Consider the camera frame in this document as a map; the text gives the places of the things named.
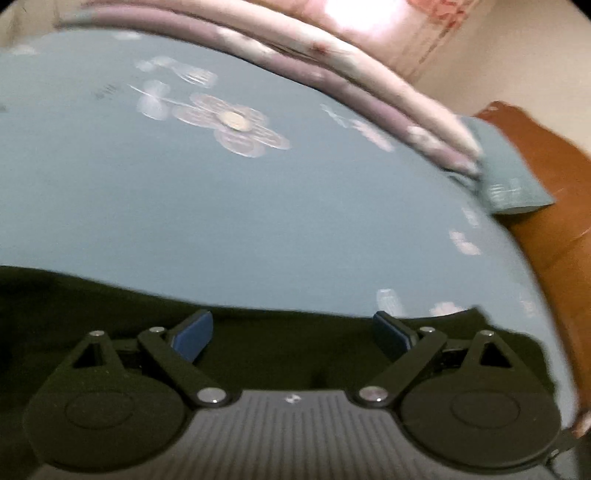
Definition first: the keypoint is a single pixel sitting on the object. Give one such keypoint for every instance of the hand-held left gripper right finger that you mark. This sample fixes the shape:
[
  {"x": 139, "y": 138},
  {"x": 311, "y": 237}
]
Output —
[{"x": 392, "y": 334}]

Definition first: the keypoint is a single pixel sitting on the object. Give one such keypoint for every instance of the teal printed pillow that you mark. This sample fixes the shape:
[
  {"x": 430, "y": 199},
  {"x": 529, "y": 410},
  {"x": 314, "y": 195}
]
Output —
[{"x": 512, "y": 175}]

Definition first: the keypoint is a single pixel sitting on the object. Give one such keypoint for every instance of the wooden headboard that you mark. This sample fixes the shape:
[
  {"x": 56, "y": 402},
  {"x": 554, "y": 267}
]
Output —
[{"x": 554, "y": 254}]

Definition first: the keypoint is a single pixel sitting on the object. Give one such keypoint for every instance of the folded pink purple floral quilt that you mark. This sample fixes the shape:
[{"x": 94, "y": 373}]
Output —
[{"x": 323, "y": 60}]

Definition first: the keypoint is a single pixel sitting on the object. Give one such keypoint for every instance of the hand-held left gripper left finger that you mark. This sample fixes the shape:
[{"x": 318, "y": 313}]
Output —
[{"x": 194, "y": 334}]

